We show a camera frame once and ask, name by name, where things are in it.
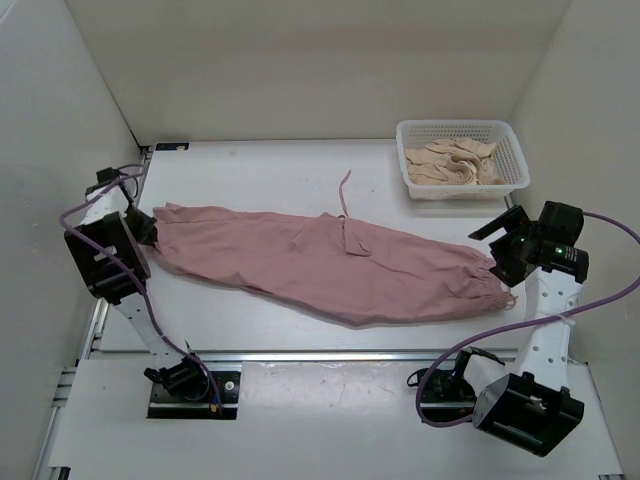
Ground pink trousers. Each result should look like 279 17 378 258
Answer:
149 168 519 330

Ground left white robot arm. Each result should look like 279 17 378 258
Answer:
59 167 217 402

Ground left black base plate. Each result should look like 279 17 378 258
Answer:
144 359 241 420

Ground left aluminium rail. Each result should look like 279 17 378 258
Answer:
30 144 154 480

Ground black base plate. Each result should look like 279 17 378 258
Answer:
144 359 241 420
420 369 477 424

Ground front aluminium rail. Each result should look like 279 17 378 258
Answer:
194 348 521 365

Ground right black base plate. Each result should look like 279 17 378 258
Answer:
420 369 477 424

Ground beige trousers in basket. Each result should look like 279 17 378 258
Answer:
404 138 506 186

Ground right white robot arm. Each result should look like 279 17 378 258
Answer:
449 201 589 457

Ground white plastic basket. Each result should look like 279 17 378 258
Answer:
396 120 530 200

